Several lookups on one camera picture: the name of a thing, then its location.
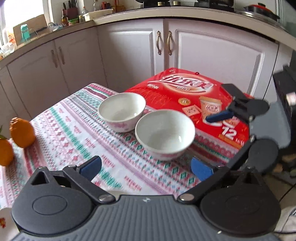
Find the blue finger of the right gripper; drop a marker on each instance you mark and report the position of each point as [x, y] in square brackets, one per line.
[219, 116]

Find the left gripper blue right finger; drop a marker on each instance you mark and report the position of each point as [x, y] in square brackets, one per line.
[201, 169]

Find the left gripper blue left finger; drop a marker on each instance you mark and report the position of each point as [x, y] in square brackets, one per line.
[90, 168]

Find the white floral bowl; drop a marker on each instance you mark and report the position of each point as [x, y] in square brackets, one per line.
[165, 134]
[122, 111]

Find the white plate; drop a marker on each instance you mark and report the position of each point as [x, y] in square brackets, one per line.
[8, 228]

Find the white kitchen cabinets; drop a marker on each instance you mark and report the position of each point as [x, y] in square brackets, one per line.
[123, 54]

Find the patterned tablecloth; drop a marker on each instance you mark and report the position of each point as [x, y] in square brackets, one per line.
[71, 132]

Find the red milk tea box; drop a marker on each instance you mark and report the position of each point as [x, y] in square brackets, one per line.
[196, 96]

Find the orange without leaf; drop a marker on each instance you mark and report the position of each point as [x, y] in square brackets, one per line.
[22, 132]

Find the orange with leaf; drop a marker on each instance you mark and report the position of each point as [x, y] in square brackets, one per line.
[6, 151]

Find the brown cardboard on counter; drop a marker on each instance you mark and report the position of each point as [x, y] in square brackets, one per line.
[37, 26]

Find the teal bottle on counter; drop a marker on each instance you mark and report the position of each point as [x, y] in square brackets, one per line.
[25, 33]

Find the knife block with knives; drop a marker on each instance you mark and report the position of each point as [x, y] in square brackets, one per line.
[70, 9]

